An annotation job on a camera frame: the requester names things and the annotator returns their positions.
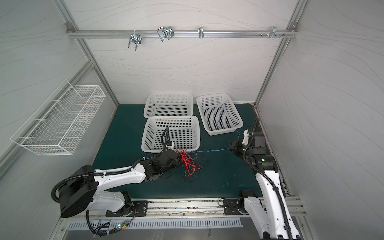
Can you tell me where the red cable with clip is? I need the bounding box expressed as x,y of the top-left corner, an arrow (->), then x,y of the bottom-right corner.
175,149 -> 203,178

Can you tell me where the blue cable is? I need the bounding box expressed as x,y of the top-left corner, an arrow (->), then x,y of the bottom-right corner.
214,102 -> 228,124

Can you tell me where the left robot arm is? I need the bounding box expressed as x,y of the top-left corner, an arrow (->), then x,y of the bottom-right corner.
51,150 -> 182,218

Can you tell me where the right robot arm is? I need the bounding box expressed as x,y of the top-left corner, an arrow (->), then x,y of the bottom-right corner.
230,130 -> 302,240

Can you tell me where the front white perforated basket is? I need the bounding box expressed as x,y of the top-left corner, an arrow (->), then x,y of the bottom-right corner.
141,116 -> 200,154

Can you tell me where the back right white basket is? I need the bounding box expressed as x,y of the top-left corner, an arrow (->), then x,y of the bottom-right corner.
197,94 -> 244,136

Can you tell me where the green table mat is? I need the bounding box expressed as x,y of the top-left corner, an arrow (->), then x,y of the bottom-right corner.
93,104 -> 262,199

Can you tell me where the back left white basket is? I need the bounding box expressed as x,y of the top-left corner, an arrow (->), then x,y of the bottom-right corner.
143,92 -> 194,119

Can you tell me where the metal hook clamp right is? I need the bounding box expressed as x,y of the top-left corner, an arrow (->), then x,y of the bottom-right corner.
260,27 -> 286,39

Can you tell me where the metal hook clamp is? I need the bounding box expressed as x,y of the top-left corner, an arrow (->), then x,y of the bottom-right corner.
260,27 -> 286,39
128,33 -> 142,51

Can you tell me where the metal hook clamp left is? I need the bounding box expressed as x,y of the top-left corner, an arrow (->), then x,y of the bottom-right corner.
128,33 -> 142,51

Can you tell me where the metal u-bolt clamp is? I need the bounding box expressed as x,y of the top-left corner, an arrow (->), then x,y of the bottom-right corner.
157,26 -> 175,42

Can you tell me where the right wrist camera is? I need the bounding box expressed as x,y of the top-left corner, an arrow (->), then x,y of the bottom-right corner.
242,130 -> 250,146

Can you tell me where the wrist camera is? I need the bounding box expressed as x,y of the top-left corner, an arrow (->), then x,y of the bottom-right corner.
166,140 -> 175,150
242,130 -> 250,146

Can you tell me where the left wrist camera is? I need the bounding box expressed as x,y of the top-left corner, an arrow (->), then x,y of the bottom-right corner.
166,140 -> 175,150

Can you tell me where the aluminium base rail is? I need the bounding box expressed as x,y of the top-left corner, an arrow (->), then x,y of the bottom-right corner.
59,196 -> 307,221

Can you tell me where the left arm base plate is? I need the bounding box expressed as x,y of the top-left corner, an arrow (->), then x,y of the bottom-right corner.
106,201 -> 149,218

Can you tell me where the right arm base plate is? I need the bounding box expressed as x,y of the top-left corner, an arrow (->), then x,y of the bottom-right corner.
223,199 -> 248,216

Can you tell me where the white slotted cable duct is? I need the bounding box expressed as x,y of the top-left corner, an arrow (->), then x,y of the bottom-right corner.
67,218 -> 244,231

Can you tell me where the white wire wall basket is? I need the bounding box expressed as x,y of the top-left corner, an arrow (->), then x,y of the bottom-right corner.
10,80 -> 106,156

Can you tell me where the small metal bracket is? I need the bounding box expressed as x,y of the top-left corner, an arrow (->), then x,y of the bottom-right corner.
198,27 -> 204,39

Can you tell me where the aluminium cross rail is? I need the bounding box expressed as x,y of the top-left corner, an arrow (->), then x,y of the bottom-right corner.
67,29 -> 299,39

